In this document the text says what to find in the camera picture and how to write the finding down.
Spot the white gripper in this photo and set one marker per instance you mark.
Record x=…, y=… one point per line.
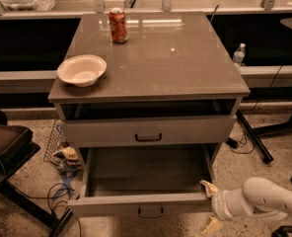
x=219, y=203

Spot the grey drawer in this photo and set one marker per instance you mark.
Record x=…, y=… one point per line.
x=147, y=131
x=144, y=181

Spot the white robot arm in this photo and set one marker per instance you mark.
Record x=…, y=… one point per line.
x=255, y=198

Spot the grey drawer cabinet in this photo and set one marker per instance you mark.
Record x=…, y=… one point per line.
x=173, y=65

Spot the black stand base right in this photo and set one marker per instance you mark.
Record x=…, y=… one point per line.
x=256, y=133

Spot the clear plastic water bottle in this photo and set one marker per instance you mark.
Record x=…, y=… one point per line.
x=239, y=54

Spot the white paper bowl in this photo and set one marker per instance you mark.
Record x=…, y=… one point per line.
x=81, y=70

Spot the black table leg stand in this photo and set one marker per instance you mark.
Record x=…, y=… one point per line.
x=55, y=224

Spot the dark brown chair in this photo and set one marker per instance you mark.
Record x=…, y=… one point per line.
x=16, y=147

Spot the orange soda can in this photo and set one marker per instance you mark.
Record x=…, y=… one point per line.
x=117, y=25

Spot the wire mesh basket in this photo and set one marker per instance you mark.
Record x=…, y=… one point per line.
x=59, y=153

